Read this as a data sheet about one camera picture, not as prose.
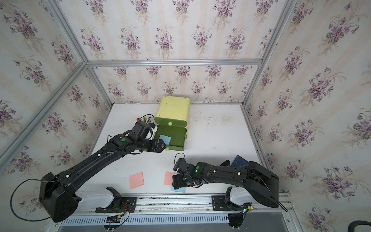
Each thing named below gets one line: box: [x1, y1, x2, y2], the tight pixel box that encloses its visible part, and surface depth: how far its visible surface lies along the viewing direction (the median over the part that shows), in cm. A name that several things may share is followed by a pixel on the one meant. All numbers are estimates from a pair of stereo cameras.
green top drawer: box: [154, 116, 187, 128], surface depth 85 cm
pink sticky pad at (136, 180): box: [128, 171, 145, 190], surface depth 84 cm
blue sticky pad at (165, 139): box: [156, 134, 172, 145], surface depth 93 cm
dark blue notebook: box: [229, 154, 250, 167], surface depth 90 cm
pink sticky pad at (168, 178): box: [163, 171, 175, 187], surface depth 84 cm
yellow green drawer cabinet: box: [154, 95, 191, 137], surface depth 90 cm
